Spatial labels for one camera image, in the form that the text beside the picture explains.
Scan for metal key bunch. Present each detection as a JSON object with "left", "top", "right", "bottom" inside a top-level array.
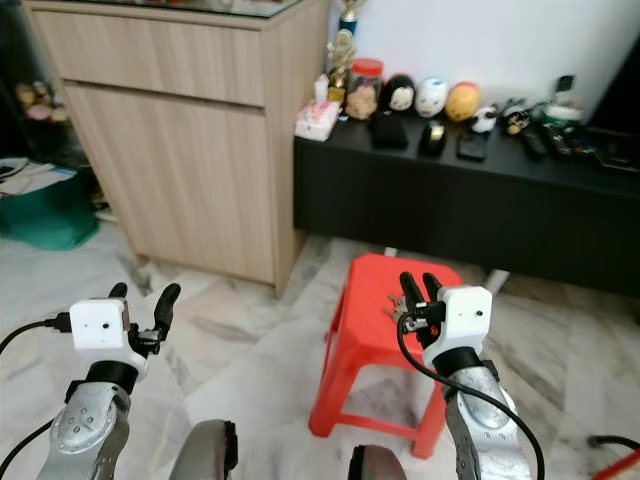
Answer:
[{"left": 380, "top": 290, "right": 407, "bottom": 323}]

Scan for red plastic stool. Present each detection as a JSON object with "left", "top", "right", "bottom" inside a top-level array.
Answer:
[{"left": 308, "top": 253, "right": 466, "bottom": 459}]

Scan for black low console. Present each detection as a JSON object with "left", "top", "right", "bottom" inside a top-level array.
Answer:
[{"left": 292, "top": 125, "right": 640, "bottom": 292}]

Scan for green storage box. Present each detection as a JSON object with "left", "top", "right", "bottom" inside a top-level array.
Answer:
[{"left": 0, "top": 158, "right": 99, "bottom": 251}]

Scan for robot left leg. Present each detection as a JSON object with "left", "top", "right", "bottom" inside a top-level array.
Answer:
[{"left": 168, "top": 420, "right": 239, "bottom": 480}]

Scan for robot leg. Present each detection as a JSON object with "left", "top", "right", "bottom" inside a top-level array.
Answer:
[
  {"left": 348, "top": 445, "right": 406, "bottom": 480},
  {"left": 168, "top": 420, "right": 239, "bottom": 480}
]

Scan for white paper pile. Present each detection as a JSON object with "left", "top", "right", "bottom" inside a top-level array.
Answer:
[{"left": 0, "top": 158, "right": 79, "bottom": 198}]

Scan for small black case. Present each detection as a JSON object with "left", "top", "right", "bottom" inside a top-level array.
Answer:
[{"left": 456, "top": 133, "right": 491, "bottom": 163}]

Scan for robot right leg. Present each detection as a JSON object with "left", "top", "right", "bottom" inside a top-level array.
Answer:
[{"left": 348, "top": 445, "right": 406, "bottom": 480}]

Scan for light wooden cabinet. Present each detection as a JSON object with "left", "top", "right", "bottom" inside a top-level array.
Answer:
[{"left": 22, "top": 0, "right": 333, "bottom": 298}]

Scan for black pouch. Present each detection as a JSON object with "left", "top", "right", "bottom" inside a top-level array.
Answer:
[{"left": 370, "top": 113, "right": 411, "bottom": 151}]

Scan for small panda figurine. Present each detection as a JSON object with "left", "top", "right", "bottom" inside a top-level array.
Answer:
[{"left": 470, "top": 105, "right": 499, "bottom": 134}]

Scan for black remote control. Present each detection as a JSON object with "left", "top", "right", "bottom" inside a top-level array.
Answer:
[{"left": 520, "top": 128, "right": 549, "bottom": 158}]

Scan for orange round figurine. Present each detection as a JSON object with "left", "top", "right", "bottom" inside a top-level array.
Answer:
[{"left": 446, "top": 81, "right": 482, "bottom": 123}]

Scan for small dark figurine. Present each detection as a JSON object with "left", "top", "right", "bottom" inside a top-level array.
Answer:
[{"left": 500, "top": 98, "right": 531, "bottom": 136}]

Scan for white round figurine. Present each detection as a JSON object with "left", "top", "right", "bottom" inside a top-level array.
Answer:
[{"left": 415, "top": 78, "right": 449, "bottom": 118}]

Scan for pink tissue box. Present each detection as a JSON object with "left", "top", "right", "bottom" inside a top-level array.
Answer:
[{"left": 295, "top": 100, "right": 341, "bottom": 141}]

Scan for black haired doll head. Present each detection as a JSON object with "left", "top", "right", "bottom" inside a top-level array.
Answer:
[{"left": 378, "top": 74, "right": 417, "bottom": 117}]

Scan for small shelf figurines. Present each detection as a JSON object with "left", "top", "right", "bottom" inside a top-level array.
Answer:
[{"left": 15, "top": 80, "right": 66, "bottom": 123}]

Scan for clear jar red lid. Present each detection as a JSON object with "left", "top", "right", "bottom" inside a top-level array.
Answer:
[{"left": 345, "top": 58, "right": 386, "bottom": 121}]

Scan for white and green bowl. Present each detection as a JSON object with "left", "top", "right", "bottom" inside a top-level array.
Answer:
[{"left": 543, "top": 75, "right": 586, "bottom": 126}]

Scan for gold trophy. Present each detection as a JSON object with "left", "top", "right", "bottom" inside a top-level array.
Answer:
[{"left": 328, "top": 0, "right": 363, "bottom": 101}]

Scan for dark display shelf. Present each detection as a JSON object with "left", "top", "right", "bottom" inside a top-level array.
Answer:
[{"left": 0, "top": 0, "right": 86, "bottom": 166}]

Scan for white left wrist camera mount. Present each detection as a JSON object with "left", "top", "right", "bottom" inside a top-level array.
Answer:
[{"left": 70, "top": 298, "right": 146, "bottom": 367}]

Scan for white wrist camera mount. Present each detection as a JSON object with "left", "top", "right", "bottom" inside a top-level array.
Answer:
[
  {"left": 70, "top": 298, "right": 146, "bottom": 367},
  {"left": 420, "top": 285, "right": 493, "bottom": 371}
]

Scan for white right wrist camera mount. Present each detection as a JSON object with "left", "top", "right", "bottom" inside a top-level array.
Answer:
[{"left": 420, "top": 285, "right": 493, "bottom": 371}]

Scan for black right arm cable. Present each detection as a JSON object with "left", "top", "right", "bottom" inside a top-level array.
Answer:
[{"left": 397, "top": 315, "right": 547, "bottom": 480}]

